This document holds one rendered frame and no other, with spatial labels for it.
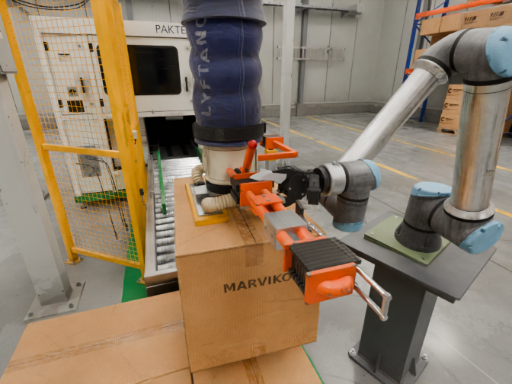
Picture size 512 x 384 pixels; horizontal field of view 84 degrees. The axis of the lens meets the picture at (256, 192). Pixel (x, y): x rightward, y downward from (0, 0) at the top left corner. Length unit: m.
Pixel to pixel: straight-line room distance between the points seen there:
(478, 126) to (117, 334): 1.42
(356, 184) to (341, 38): 11.52
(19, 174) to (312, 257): 1.87
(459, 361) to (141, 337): 1.68
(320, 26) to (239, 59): 10.98
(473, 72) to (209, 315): 0.97
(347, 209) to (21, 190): 1.81
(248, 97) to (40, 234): 1.70
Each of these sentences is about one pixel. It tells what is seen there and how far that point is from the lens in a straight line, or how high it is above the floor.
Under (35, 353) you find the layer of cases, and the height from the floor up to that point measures 0.54.
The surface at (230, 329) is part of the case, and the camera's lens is 0.90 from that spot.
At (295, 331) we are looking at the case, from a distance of 0.98.
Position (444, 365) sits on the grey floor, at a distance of 2.10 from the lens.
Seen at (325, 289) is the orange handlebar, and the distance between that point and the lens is 0.40.
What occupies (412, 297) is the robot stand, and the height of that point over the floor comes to 0.55.
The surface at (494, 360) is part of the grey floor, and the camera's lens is 2.27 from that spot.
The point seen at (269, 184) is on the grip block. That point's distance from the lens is 0.70.
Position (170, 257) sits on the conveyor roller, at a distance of 1.67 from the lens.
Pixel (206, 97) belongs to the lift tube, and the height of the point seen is 1.41.
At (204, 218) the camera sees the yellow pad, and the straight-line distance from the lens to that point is 0.84.
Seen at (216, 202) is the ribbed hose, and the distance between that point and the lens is 0.79.
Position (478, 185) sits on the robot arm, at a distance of 1.17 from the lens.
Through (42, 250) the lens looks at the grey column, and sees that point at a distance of 2.28.
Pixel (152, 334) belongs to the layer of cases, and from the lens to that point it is 1.30.
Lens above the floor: 1.47
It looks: 22 degrees down
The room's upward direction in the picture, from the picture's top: straight up
